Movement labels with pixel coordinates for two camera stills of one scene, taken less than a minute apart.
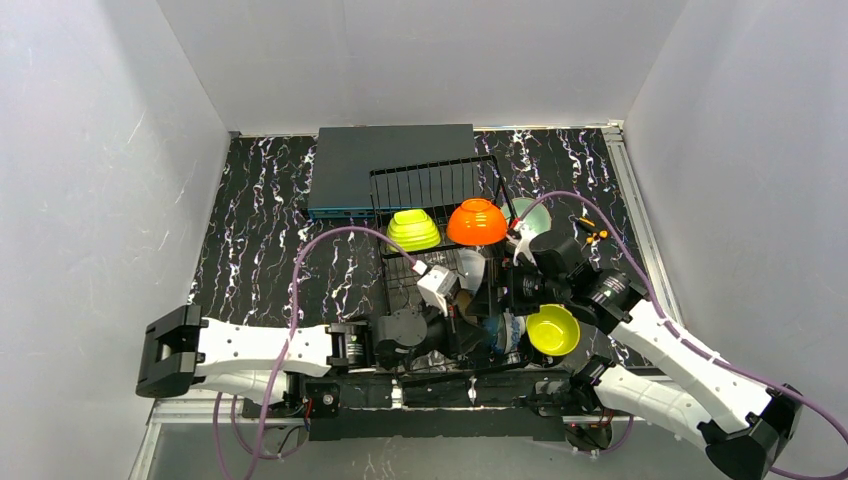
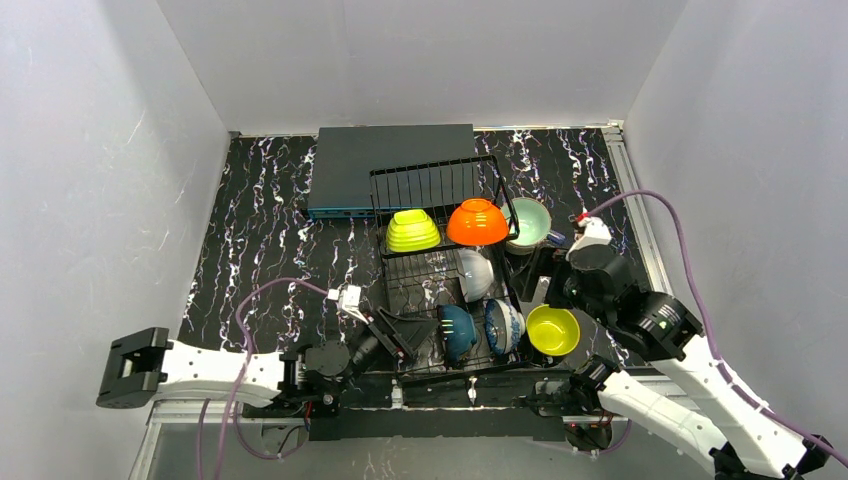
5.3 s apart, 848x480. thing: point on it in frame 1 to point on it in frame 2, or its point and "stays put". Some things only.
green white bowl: x=413 y=230 stays put
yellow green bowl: x=554 y=331 stays put
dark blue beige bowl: x=487 y=326 to x=456 y=333
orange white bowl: x=476 y=222 stays put
